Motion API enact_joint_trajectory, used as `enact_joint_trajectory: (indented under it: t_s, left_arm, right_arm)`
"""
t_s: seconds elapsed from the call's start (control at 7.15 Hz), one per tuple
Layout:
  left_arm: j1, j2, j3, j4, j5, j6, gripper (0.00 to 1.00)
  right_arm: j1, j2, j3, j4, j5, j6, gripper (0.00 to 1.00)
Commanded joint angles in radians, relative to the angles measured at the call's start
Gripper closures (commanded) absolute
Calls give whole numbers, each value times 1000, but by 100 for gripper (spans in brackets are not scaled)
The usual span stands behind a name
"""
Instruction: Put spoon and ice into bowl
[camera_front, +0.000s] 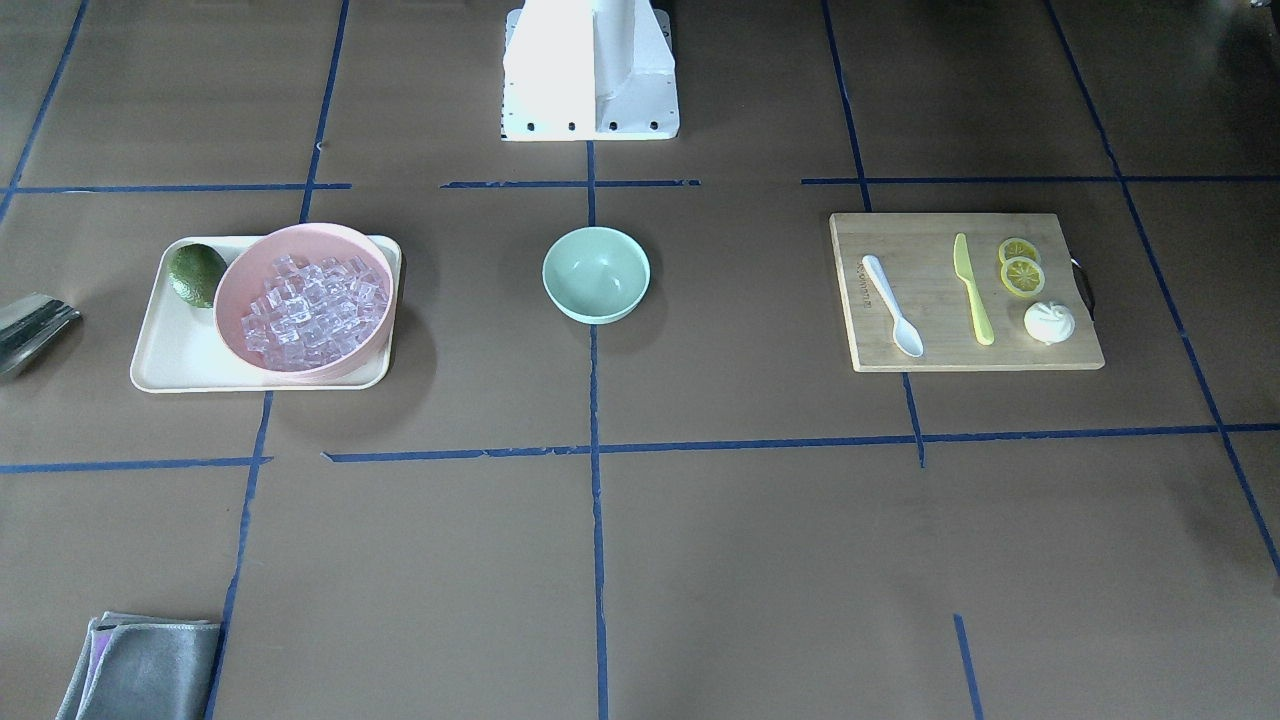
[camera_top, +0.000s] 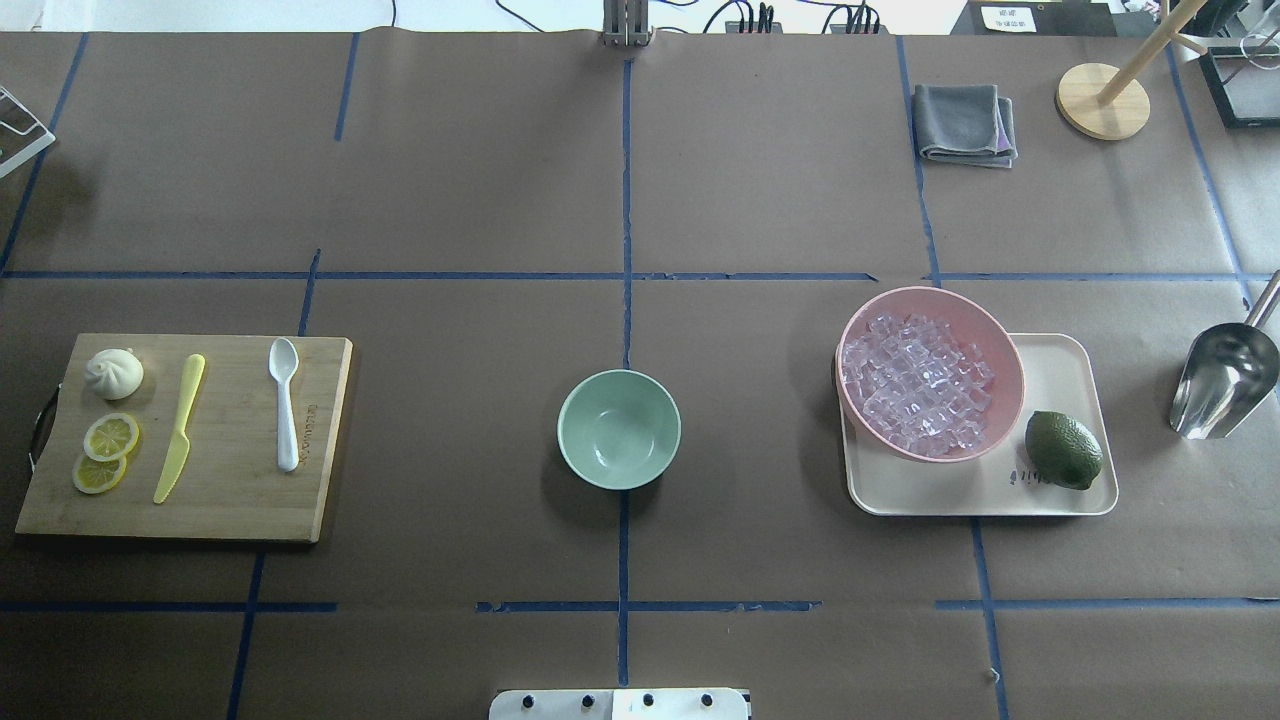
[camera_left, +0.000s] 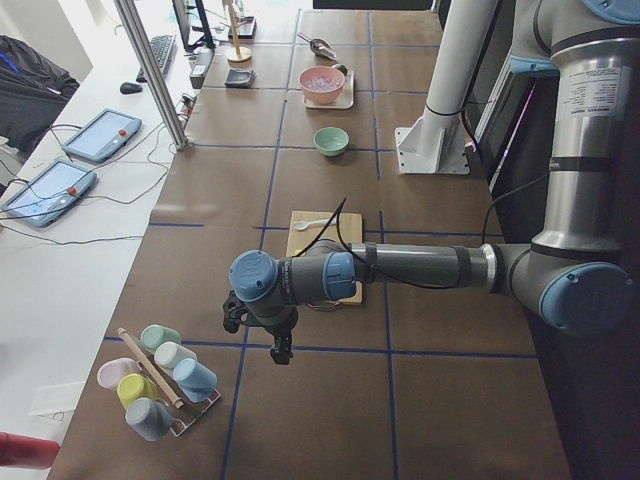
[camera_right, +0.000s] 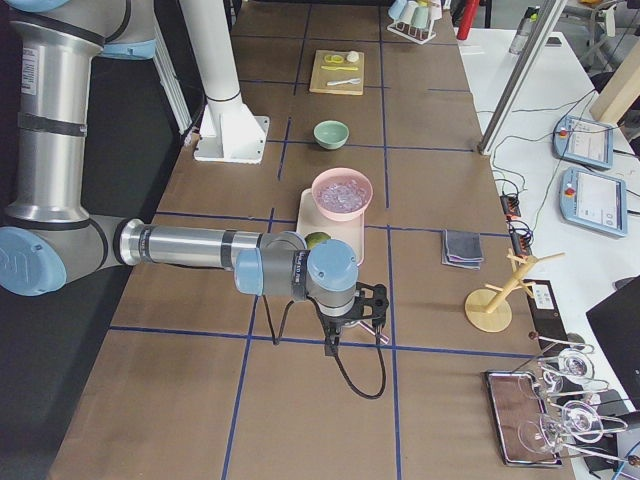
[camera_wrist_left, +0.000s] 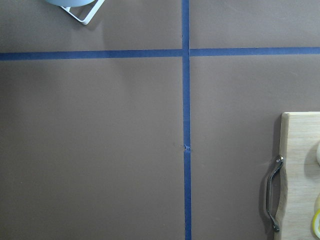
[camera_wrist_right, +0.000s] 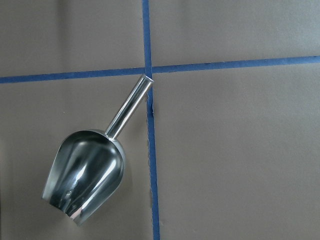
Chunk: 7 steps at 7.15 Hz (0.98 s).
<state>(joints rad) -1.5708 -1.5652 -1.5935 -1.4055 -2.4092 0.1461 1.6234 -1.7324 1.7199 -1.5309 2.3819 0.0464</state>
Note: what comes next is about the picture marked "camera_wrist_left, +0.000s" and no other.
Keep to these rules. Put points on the bamboo cutting board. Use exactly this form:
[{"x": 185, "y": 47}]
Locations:
[{"x": 299, "y": 175}]

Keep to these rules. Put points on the white wire rack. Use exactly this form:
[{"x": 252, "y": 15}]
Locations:
[{"x": 84, "y": 14}]

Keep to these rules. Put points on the white steamed bun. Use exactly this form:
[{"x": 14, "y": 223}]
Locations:
[{"x": 318, "y": 154}]

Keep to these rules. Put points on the metal cutting board handle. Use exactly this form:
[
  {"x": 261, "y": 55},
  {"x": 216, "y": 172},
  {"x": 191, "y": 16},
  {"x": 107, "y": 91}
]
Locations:
[{"x": 279, "y": 161}]

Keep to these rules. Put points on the lower lemon slice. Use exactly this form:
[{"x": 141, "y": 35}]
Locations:
[{"x": 316, "y": 224}]

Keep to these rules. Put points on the light blue bowl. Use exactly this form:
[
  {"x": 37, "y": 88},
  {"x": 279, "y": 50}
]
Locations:
[{"x": 69, "y": 3}]

